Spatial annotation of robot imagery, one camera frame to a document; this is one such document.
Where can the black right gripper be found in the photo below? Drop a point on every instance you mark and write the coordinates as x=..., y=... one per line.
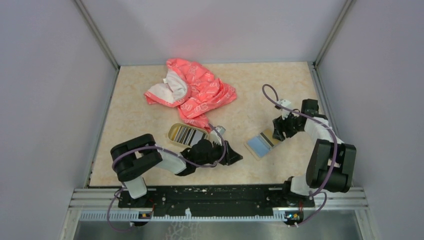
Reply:
x=280, y=125

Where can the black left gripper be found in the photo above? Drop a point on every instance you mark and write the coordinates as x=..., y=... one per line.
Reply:
x=231, y=156

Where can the beige blue card holder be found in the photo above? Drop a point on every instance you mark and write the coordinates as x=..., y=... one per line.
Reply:
x=257, y=147

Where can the gold card tin box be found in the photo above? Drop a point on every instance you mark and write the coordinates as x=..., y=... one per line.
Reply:
x=173, y=128

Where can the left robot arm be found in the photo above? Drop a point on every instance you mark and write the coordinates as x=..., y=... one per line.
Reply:
x=131, y=159

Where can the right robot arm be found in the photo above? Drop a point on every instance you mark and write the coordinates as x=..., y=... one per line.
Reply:
x=332, y=161

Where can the cards in tin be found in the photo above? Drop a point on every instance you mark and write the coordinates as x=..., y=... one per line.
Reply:
x=187, y=135

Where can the pink patterned cloth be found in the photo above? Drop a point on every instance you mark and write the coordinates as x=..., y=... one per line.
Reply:
x=193, y=89

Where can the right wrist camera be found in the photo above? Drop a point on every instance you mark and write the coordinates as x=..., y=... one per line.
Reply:
x=285, y=106

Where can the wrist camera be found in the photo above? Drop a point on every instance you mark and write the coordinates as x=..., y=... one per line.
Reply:
x=216, y=134
x=285, y=106

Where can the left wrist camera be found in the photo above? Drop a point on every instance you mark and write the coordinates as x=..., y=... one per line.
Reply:
x=216, y=134

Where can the white slotted cable duct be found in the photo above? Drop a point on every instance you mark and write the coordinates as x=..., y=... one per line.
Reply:
x=136, y=216

